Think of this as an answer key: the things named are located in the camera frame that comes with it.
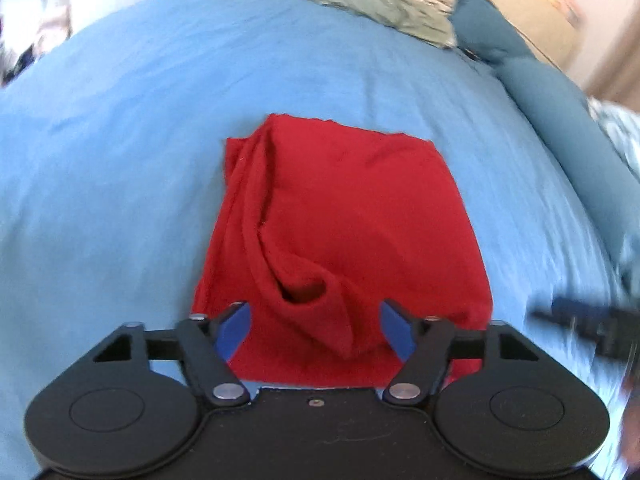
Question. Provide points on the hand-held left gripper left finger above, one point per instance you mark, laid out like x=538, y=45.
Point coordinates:
x=232, y=332

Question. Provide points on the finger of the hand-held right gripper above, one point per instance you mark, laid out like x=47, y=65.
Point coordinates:
x=590, y=322

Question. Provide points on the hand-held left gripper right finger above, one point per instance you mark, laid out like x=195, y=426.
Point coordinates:
x=397, y=332

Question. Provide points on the red knit sweater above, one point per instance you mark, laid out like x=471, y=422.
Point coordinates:
x=350, y=220

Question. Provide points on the pale blue folded blanket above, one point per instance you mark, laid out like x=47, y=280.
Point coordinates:
x=617, y=135

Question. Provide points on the teal long bolster pillow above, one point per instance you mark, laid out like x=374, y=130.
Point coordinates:
x=565, y=130

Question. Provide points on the blue bed sheet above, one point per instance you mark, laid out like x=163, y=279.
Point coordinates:
x=125, y=160

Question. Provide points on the beige padded headboard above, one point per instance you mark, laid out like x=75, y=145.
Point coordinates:
x=515, y=10

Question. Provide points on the green pillow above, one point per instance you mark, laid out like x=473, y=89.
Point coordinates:
x=370, y=2

